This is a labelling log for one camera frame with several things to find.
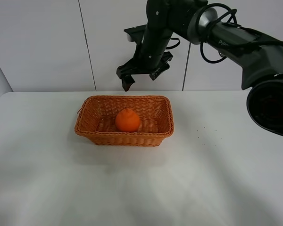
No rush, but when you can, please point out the orange wicker basket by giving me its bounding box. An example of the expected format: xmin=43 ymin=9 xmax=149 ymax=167
xmin=75 ymin=95 xmax=174 ymax=147

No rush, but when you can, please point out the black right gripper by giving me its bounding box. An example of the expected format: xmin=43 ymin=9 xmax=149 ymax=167
xmin=117 ymin=25 xmax=173 ymax=91

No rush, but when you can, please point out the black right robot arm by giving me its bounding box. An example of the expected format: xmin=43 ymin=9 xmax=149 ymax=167
xmin=116 ymin=0 xmax=283 ymax=136

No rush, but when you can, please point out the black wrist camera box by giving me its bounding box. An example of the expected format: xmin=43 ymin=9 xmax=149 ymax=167
xmin=124 ymin=25 xmax=146 ymax=44

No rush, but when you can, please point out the orange fruit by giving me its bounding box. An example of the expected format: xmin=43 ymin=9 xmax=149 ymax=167
xmin=115 ymin=108 xmax=141 ymax=132

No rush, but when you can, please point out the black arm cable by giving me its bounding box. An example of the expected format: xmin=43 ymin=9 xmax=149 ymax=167
xmin=199 ymin=3 xmax=238 ymax=64

